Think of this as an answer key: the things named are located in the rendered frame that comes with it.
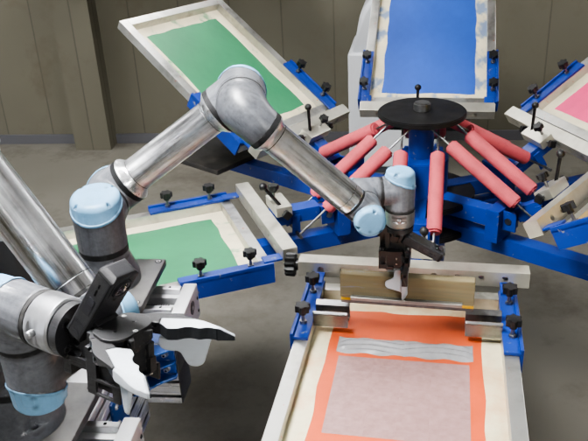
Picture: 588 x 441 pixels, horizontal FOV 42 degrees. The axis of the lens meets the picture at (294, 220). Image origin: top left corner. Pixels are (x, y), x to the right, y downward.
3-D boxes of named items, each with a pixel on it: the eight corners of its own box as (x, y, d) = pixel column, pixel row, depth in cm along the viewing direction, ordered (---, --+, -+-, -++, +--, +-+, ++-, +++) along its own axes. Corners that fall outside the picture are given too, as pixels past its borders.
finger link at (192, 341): (234, 360, 95) (160, 360, 94) (234, 317, 93) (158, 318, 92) (234, 373, 92) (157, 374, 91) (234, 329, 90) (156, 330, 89)
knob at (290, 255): (302, 281, 233) (301, 260, 230) (284, 280, 234) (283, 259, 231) (306, 269, 240) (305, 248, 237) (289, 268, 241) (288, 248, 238)
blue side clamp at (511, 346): (521, 373, 195) (524, 350, 192) (501, 371, 196) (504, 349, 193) (514, 309, 221) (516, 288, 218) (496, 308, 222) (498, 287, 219)
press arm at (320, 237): (87, 297, 252) (83, 282, 249) (85, 289, 257) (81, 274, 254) (422, 227, 286) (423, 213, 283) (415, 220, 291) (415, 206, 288)
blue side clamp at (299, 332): (308, 356, 205) (307, 334, 202) (290, 354, 206) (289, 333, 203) (325, 297, 232) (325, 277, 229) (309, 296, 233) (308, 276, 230)
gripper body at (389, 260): (381, 256, 206) (381, 217, 200) (413, 258, 204) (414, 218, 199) (378, 271, 199) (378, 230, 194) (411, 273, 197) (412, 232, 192)
